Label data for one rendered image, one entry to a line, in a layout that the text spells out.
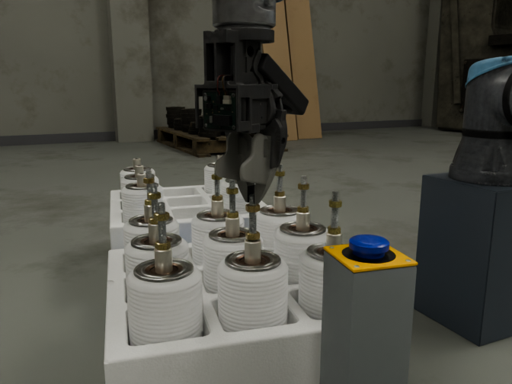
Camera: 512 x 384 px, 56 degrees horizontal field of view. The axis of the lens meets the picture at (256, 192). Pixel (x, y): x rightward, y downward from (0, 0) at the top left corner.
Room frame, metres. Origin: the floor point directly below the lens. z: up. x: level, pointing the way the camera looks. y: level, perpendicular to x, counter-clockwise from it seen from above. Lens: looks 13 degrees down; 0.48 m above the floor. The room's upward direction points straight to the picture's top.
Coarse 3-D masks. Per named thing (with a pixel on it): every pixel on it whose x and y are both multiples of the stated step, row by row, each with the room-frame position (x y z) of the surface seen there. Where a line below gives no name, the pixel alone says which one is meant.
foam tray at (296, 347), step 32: (288, 288) 0.68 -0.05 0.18; (288, 320) 0.62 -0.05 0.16; (320, 320) 0.58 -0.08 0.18; (128, 352) 0.50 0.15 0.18; (160, 352) 0.50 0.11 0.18; (192, 352) 0.51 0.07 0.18; (224, 352) 0.52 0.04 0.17; (256, 352) 0.53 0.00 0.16; (288, 352) 0.54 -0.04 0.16; (320, 352) 0.56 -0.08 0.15
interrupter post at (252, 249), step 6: (246, 240) 0.61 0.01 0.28; (258, 240) 0.61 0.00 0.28; (246, 246) 0.60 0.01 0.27; (252, 246) 0.60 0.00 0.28; (258, 246) 0.60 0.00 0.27; (246, 252) 0.60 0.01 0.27; (252, 252) 0.60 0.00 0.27; (258, 252) 0.60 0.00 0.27; (246, 258) 0.60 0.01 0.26; (252, 258) 0.60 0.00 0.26; (258, 258) 0.60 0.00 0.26
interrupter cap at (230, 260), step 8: (232, 256) 0.62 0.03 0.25; (240, 256) 0.62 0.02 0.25; (264, 256) 0.62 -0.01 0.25; (272, 256) 0.62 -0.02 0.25; (232, 264) 0.59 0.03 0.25; (240, 264) 0.59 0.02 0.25; (248, 264) 0.60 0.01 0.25; (256, 264) 0.60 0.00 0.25; (264, 264) 0.59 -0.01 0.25; (272, 264) 0.59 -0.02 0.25
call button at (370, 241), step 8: (352, 240) 0.46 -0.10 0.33; (360, 240) 0.46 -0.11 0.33; (368, 240) 0.46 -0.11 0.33; (376, 240) 0.46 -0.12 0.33; (384, 240) 0.46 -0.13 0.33; (352, 248) 0.46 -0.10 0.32; (360, 248) 0.45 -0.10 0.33; (368, 248) 0.45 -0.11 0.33; (376, 248) 0.45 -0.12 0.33; (384, 248) 0.45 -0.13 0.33; (360, 256) 0.45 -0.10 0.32; (368, 256) 0.45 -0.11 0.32; (376, 256) 0.45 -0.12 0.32
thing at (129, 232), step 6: (126, 222) 0.80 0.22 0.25; (174, 222) 0.80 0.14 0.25; (126, 228) 0.78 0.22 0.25; (132, 228) 0.77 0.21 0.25; (138, 228) 0.77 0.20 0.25; (144, 228) 0.77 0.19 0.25; (168, 228) 0.78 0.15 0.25; (174, 228) 0.79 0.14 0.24; (126, 234) 0.77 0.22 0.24; (132, 234) 0.76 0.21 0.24; (138, 234) 0.76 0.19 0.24; (126, 240) 0.77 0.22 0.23
